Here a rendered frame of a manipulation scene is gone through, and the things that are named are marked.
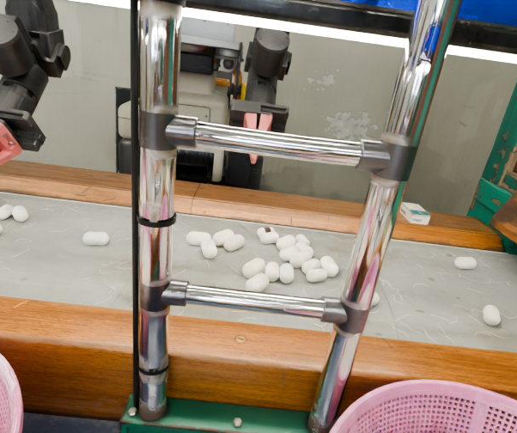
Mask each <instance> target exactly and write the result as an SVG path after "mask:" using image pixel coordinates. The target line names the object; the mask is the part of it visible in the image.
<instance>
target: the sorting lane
mask: <svg viewBox="0 0 517 433"><path fill-rule="evenodd" d="M6 204H10V205H12V206H13V207H14V208H15V207H16V206H23V207H24V208H25V209H26V210H27V213H28V219H27V220H26V221H24V222H17V221H16V220H15V219H14V217H13V215H11V216H9V217H8V218H7V219H4V220H0V225H1V226H2V227H3V232H2V233H1V234H0V296H8V297H17V298H25V299H33V300H41V301H48V302H63V303H71V304H79V305H87V306H96V307H103V308H118V309H126V310H132V226H131V208H130V207H122V206H115V205H108V204H94V203H87V202H80V201H72V200H65V199H58V198H44V197H37V196H30V195H22V194H15V193H8V192H0V208H1V207H2V206H4V205H6ZM176 214H177V219H176V223H175V224H174V225H173V267H172V279H178V280H185V281H189V282H190V284H197V285H205V286H212V287H220V288H227V289H235V290H246V281H247V280H248V279H250V278H248V277H245V276H244V275H243V272H242V268H243V266H244V264H246V263H247V262H249V261H251V260H253V259H256V258H260V259H262V260H263V261H264V262H265V267H266V265H267V264H268V263H270V262H276V263H277V264H278V265H279V278H278V279H277V280H276V281H274V282H271V281H269V284H268V286H267V287H266V288H265V289H264V290H262V291H260V292H264V293H272V294H280V295H288V296H303V297H311V298H319V299H320V298H321V297H322V296H329V297H336V298H340V296H341V292H342V288H343V285H344V280H345V276H346V272H347V269H348V265H349V262H350V255H351V253H352V249H353V246H354V242H355V238H356V235H350V234H343V233H336V232H329V231H321V230H314V229H300V228H293V227H286V226H279V225H271V224H264V223H250V222H243V221H236V220H229V219H221V218H214V217H207V216H194V215H187V214H179V213H176ZM263 227H272V228H274V230H275V232H277V233H278V235H279V239H280V238H282V237H284V236H286V235H292V236H294V237H296V236H297V235H305V237H306V238H307V239H308V240H309V242H310V245H309V246H310V247H311V248H312V249H313V257H312V259H318V260H321V258H323V257H324V256H329V257H331V258H333V260H334V261H335V263H336V264H337V265H338V274H337V275H336V276H334V277H328V276H327V278H326V280H324V281H317V282H309V281H308V280H307V278H306V274H305V273H304V272H303V271H302V270H301V267H300V268H294V267H293V269H294V279H293V281H292V282H290V283H288V284H286V283H284V282H282V281H281V279H280V267H281V265H282V264H285V263H288V264H290V263H289V261H283V260H281V258H280V255H279V253H280V250H279V249H278V248H277V243H276V242H275V243H269V244H263V243H262V242H261V241H260V238H259V237H258V236H257V231H258V229H260V228H263ZM225 229H230V230H231V231H233V233H234V235H242V236H243V237H244V239H245V244H244V245H243V247H240V248H238V249H236V250H234V251H228V250H226V249H225V247H224V245H222V246H217V245H216V249H217V254H216V256H215V257H214V258H212V259H207V258H205V257H204V255H203V251H202V248H201V246H193V245H190V244H189V243H188V242H187V241H186V236H187V235H188V234H189V233H190V232H192V231H196V232H205V233H208V234H209V235H210V237H211V240H213V236H214V234H215V233H217V232H220V231H223V230H225ZM89 231H91V232H106V233H107V234H108V235H109V237H110V240H109V242H108V243H107V244H106V245H104V246H99V245H91V246H90V245H87V244H85V243H84V242H83V239H82V238H83V236H84V234H86V233H87V232H89ZM458 257H472V258H474V259H475V260H476V262H477V264H476V266H475V267H474V268H473V269H459V268H458V267H456V266H455V264H454V261H455V260H456V259H457V258H458ZM375 292H376V293H377V294H378V295H379V298H380V299H379V302H378V303H377V304H376V305H374V306H371V308H370V310H369V314H368V318H367V322H366V325H365V327H364V331H363V334H362V336H369V337H376V338H392V339H400V340H408V341H416V342H424V343H431V344H439V345H454V346H462V347H471V348H478V349H486V350H494V351H509V352H517V261H516V260H515V259H513V258H512V257H511V256H509V255H508V253H499V252H492V251H485V250H478V249H470V248H463V247H450V246H442V245H436V244H428V243H421V242H414V241H400V240H393V239H391V241H390V244H389V248H388V250H387V253H386V258H385V261H384V265H383V267H382V271H381V274H380V279H379V282H378V284H377V288H376V291H375ZM487 305H493V306H495V307H497V308H498V310H499V312H500V318H501V320H500V322H499V324H497V325H495V326H491V325H488V324H487V323H486V322H485V321H484V318H483V316H484V314H483V309H484V307H485V306H487ZM170 314H173V315H181V316H189V317H197V318H205V319H212V320H227V321H235V322H244V323H252V324H260V325H267V326H282V327H290V328H298V329H306V330H314V331H322V332H331V330H332V326H333V323H325V322H321V321H320V320H319V319H314V318H305V317H297V316H289V315H281V314H266V313H258V312H250V311H242V310H235V309H227V308H213V307H205V306H198V305H190V304H186V306H185V307H179V306H171V309H170Z"/></svg>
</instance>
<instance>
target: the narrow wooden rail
mask: <svg viewBox="0 0 517 433"><path fill-rule="evenodd" d="M330 336H331V333H330V332H322V331H314V330H306V329H298V328H290V327H282V326H267V325H260V324H252V323H244V322H235V321H227V320H212V319H205V318H197V317H189V316H181V315H173V314H170V331H169V352H168V353H169V355H170V357H171V359H169V358H168V363H170V366H169V368H168V374H167V397H170V398H179V399H194V400H203V401H212V402H221V403H229V404H238V405H247V406H263V407H271V408H280V409H289V410H297V411H306V412H310V411H311V410H312V406H313V400H314V396H315V393H316V389H317V386H318V382H319V377H320V373H321V370H322V366H323V362H324V359H325V353H326V350H327V346H328V343H329V339H330ZM0 354H1V355H2V356H3V357H4V358H5V359H6V360H7V361H8V363H9V364H10V366H11V367H12V369H13V370H14V371H15V375H16V377H17V379H18V381H19V385H20V388H21V396H22V403H23V412H27V413H36V414H45V415H53V416H63V417H72V418H88V419H97V420H106V421H115V422H119V420H120V418H121V416H122V413H123V411H124V408H125V405H126V403H127V400H128V399H129V396H130V395H131V394H132V393H133V325H132V310H126V309H118V308H103V307H96V306H87V305H79V304H71V303H63V302H48V301H41V300H33V299H25V298H17V297H8V296H0ZM411 380H438V381H452V382H458V383H462V384H466V385H471V386H474V387H480V388H483V389H486V390H490V391H492V392H495V393H499V394H502V395H504V396H507V397H509V398H511V399H515V400H517V352H509V351H494V350H486V349H478V348H471V347H462V346H454V345H439V344H431V343H424V342H416V341H408V340H400V339H392V338H376V337H369V336H362V339H361V342H360V344H359V348H358V351H357V353H356V359H355V361H354V365H353V368H352V370H351V374H350V378H349V382H348V385H347V387H346V391H345V394H344V399H343V402H342V405H341V408H340V411H339V414H340V415H342V414H343V412H344V411H345V410H346V409H347V408H348V407H349V406H350V405H352V404H353V403H354V402H355V401H357V400H358V399H360V398H361V397H362V396H363V395H365V394H367V393H369V392H371V391H373V390H375V389H376V388H379V387H383V386H385V385H388V384H392V383H395V382H400V381H411Z"/></svg>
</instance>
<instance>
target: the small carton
mask: <svg viewBox="0 0 517 433"><path fill-rule="evenodd" d="M399 212H400V213H401V214H402V215H403V216H404V217H405V218H406V219H407V220H408V222H409V223H416V224H423V225H428V224H429V219H430V217H431V215H430V214H429V213H428V212H427V211H425V210H424V209H423V208H422V207H421V206H420V205H419V204H410V203H403V202H402V204H401V207H400V210H399Z"/></svg>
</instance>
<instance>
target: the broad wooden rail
mask: <svg viewBox="0 0 517 433"><path fill-rule="evenodd" d="M0 192H8V193H15V194H22V195H30V196H37V197H44V198H58V199H65V200H72V201H80V202H87V203H94V204H108V205H115V206H122V207H130V208H131V174H121V173H114V172H107V171H100V170H93V169H85V168H72V167H65V166H58V165H51V164H44V163H37V162H24V161H17V160H9V161H7V162H5V163H4V164H2V165H0ZM363 206H364V204H363V203H356V202H349V201H342V200H335V199H328V198H314V197H307V196H300V195H293V194H286V193H279V192H266V191H259V190H252V189H245V188H238V187H231V186H218V185H211V184H204V183H196V182H189V181H182V180H176V181H175V203H174V211H175V213H179V214H187V215H194V216H201V217H214V218H221V219H229V220H236V221H243V222H250V223H264V224H271V225H279V226H286V227H293V228H300V229H314V230H321V231H329V232H336V233H343V234H350V235H356V232H357V229H358V225H359V222H360V219H361V215H362V209H363ZM427 212H428V213H429V214H430V215H431V217H430V219H429V224H428V225H423V224H416V223H409V222H408V220H407V219H406V218H405V217H404V216H403V215H402V214H401V213H400V212H399V214H398V218H397V222H396V224H395V227H394V230H393V233H392V239H393V240H400V241H414V242H421V243H428V244H436V245H442V246H450V247H463V248H470V249H478V250H485V251H492V252H499V253H505V252H504V246H503V241H502V236H501V235H499V234H498V233H496V232H495V230H493V229H492V228H490V227H489V226H487V225H486V224H485V223H483V222H482V221H480V220H479V219H477V218H476V217H473V216H460V215H453V214H446V213H438V212H431V211H427Z"/></svg>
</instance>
